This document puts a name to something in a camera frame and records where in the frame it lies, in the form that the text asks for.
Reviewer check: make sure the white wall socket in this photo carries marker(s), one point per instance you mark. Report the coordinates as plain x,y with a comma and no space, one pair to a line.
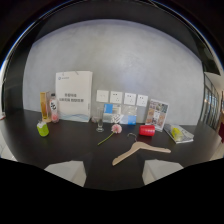
130,98
102,96
142,100
116,97

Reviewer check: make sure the yellow tall box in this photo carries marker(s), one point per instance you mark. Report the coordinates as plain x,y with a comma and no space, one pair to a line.
45,106

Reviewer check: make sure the clear packet with blue label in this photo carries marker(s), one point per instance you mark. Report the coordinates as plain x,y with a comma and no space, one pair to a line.
130,116

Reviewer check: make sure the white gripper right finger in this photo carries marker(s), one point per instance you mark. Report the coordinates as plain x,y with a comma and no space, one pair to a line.
160,168

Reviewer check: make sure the wooden clothes hanger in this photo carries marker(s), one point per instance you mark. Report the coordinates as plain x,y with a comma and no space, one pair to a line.
140,149

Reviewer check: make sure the pink drink bottle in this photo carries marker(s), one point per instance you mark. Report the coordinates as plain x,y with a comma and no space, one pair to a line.
54,108

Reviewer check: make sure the red cup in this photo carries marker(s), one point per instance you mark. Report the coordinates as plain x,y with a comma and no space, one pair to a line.
147,130

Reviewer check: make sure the colourful printed card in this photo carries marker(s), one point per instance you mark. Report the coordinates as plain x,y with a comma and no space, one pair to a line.
157,114

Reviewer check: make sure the clear wine glass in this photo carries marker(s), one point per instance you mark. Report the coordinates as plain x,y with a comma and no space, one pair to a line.
100,120

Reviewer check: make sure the white paper bag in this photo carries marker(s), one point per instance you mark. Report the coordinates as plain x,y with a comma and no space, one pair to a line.
74,96

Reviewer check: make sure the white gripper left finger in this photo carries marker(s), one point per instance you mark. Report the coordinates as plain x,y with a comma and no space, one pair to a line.
68,170

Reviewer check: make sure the pink artificial flower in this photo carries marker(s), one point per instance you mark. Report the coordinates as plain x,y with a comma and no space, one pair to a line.
113,131

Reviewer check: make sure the clear packet with yellow item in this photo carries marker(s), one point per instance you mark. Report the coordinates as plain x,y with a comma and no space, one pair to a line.
179,133

